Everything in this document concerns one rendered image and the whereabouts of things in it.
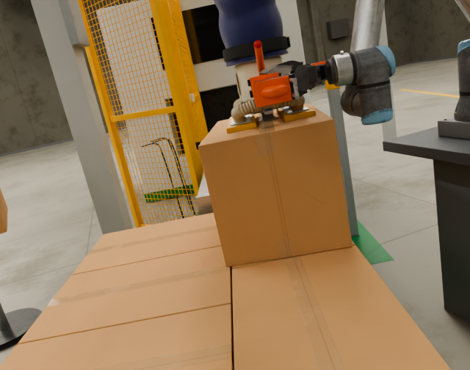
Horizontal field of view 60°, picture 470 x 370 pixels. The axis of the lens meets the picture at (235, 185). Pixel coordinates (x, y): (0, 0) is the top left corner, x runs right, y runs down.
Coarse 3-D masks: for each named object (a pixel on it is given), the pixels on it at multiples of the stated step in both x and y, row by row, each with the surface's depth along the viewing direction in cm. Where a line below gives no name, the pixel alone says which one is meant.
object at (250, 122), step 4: (248, 116) 147; (252, 116) 149; (232, 120) 144; (248, 120) 134; (252, 120) 136; (228, 124) 140; (232, 124) 133; (236, 124) 133; (240, 124) 133; (244, 124) 131; (248, 124) 131; (252, 124) 130; (256, 124) 131; (228, 128) 131; (232, 128) 131; (236, 128) 131; (240, 128) 131; (244, 128) 131; (248, 128) 131; (228, 132) 131; (232, 132) 131
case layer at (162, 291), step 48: (144, 240) 169; (192, 240) 158; (96, 288) 134; (144, 288) 127; (192, 288) 121; (240, 288) 115; (288, 288) 110; (336, 288) 105; (384, 288) 101; (48, 336) 111; (96, 336) 106; (144, 336) 102; (192, 336) 98; (240, 336) 94; (288, 336) 90; (336, 336) 87; (384, 336) 84
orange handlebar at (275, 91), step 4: (280, 84) 80; (284, 84) 81; (264, 88) 81; (268, 88) 80; (272, 88) 80; (276, 88) 80; (280, 88) 80; (284, 88) 80; (288, 88) 81; (264, 92) 81; (268, 92) 80; (272, 92) 80; (276, 92) 80; (280, 92) 80; (284, 92) 81; (264, 96) 81; (268, 96) 81; (272, 96) 81; (276, 96) 81
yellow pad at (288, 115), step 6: (282, 108) 150; (288, 108) 145; (306, 108) 134; (282, 114) 137; (288, 114) 132; (294, 114) 130; (300, 114) 129; (306, 114) 129; (312, 114) 129; (288, 120) 130
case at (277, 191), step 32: (224, 128) 146; (256, 128) 128; (288, 128) 116; (320, 128) 116; (224, 160) 120; (256, 160) 119; (288, 160) 119; (320, 160) 118; (224, 192) 123; (256, 192) 122; (288, 192) 121; (320, 192) 121; (224, 224) 125; (256, 224) 125; (288, 224) 124; (320, 224) 124; (224, 256) 128; (256, 256) 128; (288, 256) 127
